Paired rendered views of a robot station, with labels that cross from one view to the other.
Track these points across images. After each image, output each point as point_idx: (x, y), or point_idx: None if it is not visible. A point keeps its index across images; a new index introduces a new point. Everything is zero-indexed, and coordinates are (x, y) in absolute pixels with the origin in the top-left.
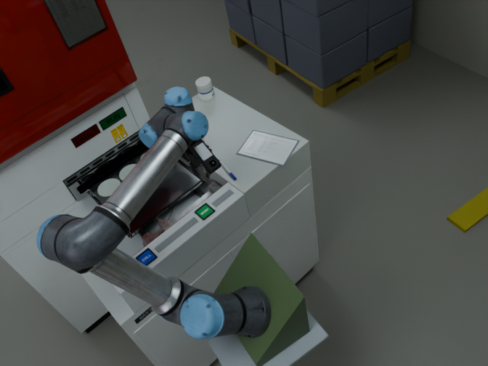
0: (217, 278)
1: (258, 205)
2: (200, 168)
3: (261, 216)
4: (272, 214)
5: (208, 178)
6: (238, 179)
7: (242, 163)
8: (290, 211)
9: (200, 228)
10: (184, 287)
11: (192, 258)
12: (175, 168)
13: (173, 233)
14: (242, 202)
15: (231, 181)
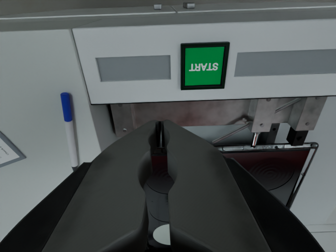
0: (212, 8)
1: (69, 21)
2: (212, 225)
3: (82, 17)
4: (62, 17)
5: (159, 122)
6: (57, 89)
7: (24, 124)
8: (35, 15)
9: (255, 23)
10: None
11: (278, 13)
12: (155, 201)
13: (308, 73)
14: (94, 24)
15: (80, 98)
